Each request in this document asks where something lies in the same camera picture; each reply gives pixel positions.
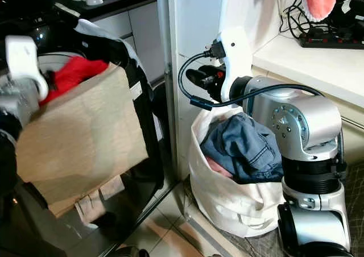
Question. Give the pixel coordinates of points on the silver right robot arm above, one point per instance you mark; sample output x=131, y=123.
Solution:
x=301, y=126

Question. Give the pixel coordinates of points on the white kitchen cabinet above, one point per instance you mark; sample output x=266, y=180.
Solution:
x=145, y=32

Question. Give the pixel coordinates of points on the blue denim jeans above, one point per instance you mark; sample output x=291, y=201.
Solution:
x=244, y=146

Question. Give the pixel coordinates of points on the pink garment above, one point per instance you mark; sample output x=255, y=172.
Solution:
x=217, y=167

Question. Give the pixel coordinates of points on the red garment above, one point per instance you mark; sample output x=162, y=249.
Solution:
x=74, y=75

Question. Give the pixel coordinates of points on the white fabric laundry bag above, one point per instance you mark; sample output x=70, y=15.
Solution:
x=233, y=206

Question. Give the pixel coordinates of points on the black power strip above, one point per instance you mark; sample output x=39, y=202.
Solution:
x=330, y=40

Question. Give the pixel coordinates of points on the pink fluffy mitt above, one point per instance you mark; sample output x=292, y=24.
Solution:
x=318, y=0

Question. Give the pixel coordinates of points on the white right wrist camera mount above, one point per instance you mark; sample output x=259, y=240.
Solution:
x=234, y=49

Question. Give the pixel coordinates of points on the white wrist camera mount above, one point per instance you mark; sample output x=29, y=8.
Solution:
x=234, y=49
x=20, y=55

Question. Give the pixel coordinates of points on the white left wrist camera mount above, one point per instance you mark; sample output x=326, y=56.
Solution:
x=20, y=55

